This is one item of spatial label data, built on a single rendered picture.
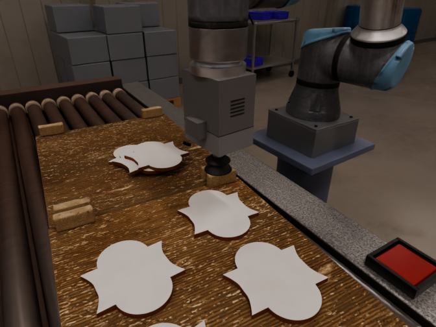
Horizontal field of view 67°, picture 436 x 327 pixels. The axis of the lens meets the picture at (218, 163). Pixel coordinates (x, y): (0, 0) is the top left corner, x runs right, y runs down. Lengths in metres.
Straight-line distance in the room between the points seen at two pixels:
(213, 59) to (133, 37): 3.17
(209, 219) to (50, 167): 0.39
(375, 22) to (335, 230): 0.46
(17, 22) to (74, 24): 0.73
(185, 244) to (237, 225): 0.09
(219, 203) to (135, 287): 0.21
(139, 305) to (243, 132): 0.26
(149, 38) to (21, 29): 1.40
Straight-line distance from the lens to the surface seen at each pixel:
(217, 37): 0.42
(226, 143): 0.45
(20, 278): 0.56
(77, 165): 0.77
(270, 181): 0.70
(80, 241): 0.56
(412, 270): 0.55
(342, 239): 0.59
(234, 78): 0.43
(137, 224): 0.56
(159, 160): 0.69
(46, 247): 0.59
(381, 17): 0.83
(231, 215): 0.55
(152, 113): 0.99
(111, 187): 0.67
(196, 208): 0.57
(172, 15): 4.81
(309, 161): 0.90
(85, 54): 3.46
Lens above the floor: 1.28
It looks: 28 degrees down
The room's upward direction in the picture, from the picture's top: straight up
